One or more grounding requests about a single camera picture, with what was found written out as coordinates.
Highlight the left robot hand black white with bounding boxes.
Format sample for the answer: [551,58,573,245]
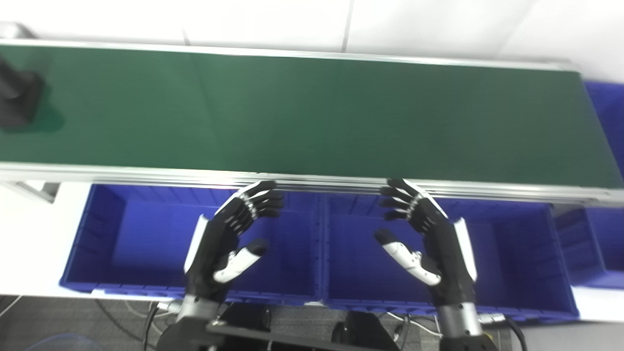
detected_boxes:
[184,180,284,301]

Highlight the black robot torso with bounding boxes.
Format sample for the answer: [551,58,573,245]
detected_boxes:
[207,302,401,351]

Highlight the green conveyor belt aluminium frame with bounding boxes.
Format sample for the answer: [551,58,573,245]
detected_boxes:
[0,39,624,206]

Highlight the blue plastic bin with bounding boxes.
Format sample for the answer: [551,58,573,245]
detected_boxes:
[553,80,624,289]
[322,193,581,323]
[59,184,325,306]

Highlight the black cylinder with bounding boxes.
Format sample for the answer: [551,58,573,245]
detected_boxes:
[0,56,45,130]

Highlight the aluminium conveyor leg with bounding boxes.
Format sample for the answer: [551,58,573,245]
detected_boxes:
[0,180,60,203]

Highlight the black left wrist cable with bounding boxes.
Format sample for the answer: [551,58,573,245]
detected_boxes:
[143,299,185,351]

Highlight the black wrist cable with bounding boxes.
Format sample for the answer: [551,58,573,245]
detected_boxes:
[480,313,528,351]
[143,299,185,351]

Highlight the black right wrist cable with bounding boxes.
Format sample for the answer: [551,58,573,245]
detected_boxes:
[480,313,528,351]

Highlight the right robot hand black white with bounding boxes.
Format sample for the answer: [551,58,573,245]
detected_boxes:
[373,178,478,308]

